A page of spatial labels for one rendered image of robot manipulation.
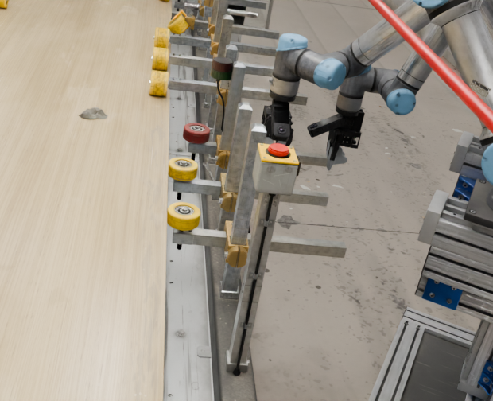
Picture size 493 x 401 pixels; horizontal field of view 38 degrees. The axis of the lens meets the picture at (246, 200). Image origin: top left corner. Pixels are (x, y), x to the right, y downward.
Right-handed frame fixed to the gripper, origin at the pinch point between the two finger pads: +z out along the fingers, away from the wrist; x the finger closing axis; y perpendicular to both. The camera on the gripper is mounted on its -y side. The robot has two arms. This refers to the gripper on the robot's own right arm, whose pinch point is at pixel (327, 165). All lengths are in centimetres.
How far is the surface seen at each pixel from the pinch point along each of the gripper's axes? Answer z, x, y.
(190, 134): -7.0, -3.6, -44.2
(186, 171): -8, -29, -46
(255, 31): -13, 98, -16
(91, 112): -8, 1, -74
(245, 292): -8, -82, -34
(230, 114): -15.7, -5.9, -33.5
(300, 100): -11.9, 23.4, -7.5
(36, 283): -7, -83, -76
